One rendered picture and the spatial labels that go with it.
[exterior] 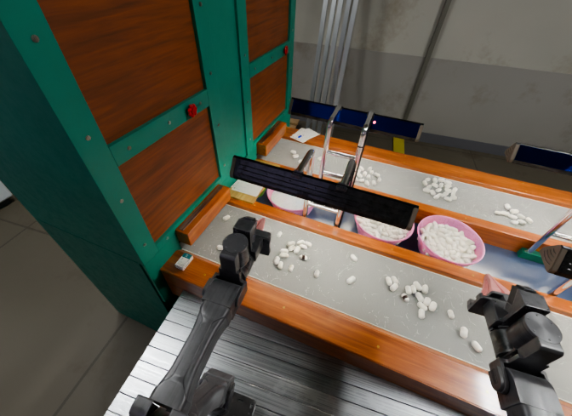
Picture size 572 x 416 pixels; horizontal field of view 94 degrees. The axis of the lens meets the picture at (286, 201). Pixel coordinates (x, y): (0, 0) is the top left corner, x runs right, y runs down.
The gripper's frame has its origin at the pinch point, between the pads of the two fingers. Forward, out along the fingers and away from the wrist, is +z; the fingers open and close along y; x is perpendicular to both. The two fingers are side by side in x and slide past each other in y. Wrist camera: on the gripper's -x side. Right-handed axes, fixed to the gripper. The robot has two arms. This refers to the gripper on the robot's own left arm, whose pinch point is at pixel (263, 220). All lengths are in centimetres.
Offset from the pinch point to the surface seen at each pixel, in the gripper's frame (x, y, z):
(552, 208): 29, -124, 83
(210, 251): 32.0, 25.2, 6.2
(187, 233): 20.1, 31.1, 3.0
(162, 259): 27.1, 37.7, -5.9
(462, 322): 32, -70, 7
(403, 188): 29, -52, 74
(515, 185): 26, -109, 94
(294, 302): 30.0, -13.4, -5.4
